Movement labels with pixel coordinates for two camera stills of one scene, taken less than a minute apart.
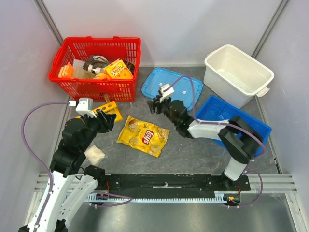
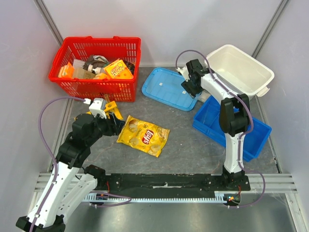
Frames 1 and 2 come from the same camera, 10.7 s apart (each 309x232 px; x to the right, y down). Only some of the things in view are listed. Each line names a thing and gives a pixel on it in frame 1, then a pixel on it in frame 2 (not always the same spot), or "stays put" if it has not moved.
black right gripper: [160, 107] to [189, 86]
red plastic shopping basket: [95, 90] stays put
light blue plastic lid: [185, 89] stays put
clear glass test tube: [106, 98] stays put
